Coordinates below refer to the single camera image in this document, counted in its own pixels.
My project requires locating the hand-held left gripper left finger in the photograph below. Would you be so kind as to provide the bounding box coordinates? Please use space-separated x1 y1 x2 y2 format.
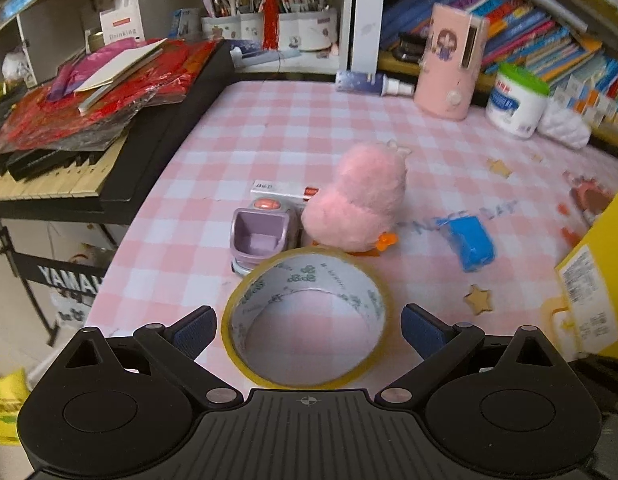
52 306 241 409

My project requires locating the white pen holder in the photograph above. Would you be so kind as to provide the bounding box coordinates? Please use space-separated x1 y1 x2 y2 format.
279 7 339 52
200 14 241 42
239 11 265 48

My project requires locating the yellow-edged tape roll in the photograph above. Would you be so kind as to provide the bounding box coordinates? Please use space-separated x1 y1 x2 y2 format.
220 246 390 390

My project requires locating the white jar green lid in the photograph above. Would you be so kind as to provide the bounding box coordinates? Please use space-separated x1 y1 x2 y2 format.
485 62 551 141

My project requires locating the black keyboard piano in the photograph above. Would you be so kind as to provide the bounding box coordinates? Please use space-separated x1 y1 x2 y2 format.
0 40 236 218

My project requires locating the dark blue spray bottle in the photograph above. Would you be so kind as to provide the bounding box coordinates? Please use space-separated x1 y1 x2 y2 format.
335 71 416 98

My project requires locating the white notebook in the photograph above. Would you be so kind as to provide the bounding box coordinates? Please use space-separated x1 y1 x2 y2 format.
72 37 169 93

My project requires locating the black keyboard stand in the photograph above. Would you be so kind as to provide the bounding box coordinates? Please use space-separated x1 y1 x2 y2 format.
0 217 115 347

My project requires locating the small white carton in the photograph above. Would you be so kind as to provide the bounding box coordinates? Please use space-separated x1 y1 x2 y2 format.
250 180 321 207

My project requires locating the pink plush toy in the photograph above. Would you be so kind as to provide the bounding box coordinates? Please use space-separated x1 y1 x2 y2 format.
300 141 412 257

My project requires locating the row of colourful books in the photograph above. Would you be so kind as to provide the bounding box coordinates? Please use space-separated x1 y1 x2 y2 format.
379 0 618 128

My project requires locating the purple toy car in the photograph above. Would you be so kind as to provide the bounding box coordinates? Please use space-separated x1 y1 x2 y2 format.
230 196 304 276

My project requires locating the white shelf unit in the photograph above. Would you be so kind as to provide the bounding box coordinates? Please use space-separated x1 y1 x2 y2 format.
0 0 390 86

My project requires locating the pink humidifier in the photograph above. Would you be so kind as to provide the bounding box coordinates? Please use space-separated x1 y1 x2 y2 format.
415 2 490 122

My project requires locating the white card red label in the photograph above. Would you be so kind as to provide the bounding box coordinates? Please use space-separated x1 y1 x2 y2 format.
98 7 140 43

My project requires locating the yellow plastic bag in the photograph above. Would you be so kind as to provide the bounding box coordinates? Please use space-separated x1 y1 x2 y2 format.
0 367 34 446

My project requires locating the white tissue pack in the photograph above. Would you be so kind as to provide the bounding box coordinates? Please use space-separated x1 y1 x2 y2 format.
538 102 592 150

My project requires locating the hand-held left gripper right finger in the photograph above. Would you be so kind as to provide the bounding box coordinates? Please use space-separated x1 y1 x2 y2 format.
373 304 570 408

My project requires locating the red tassel ornament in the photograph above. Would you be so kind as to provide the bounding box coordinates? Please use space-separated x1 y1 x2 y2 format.
259 0 284 51

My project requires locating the pink checked tablecloth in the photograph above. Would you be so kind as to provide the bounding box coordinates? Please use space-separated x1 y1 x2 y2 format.
84 80 618 396

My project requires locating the white plastic bag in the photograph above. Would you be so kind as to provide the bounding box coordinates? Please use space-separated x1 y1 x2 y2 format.
2 45 37 86

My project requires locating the blue toy block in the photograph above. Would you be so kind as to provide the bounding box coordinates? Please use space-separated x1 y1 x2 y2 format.
447 215 497 273

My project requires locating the small blue carton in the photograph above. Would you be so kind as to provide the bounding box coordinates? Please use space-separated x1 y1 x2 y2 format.
174 8 201 39

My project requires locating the yellow cardboard box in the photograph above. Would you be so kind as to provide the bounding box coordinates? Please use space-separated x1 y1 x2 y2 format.
543 187 618 361

